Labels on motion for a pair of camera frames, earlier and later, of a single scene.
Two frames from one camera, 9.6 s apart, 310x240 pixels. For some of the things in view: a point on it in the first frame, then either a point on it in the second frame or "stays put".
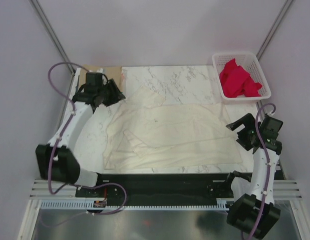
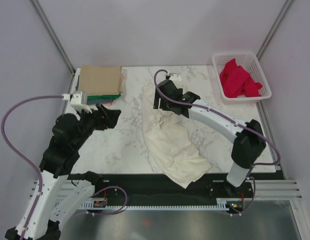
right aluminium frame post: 276,23 stays put
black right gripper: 248,121 → 162,106
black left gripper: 116,96 → 112,114
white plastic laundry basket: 250,63 stays put
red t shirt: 236,81 stays put
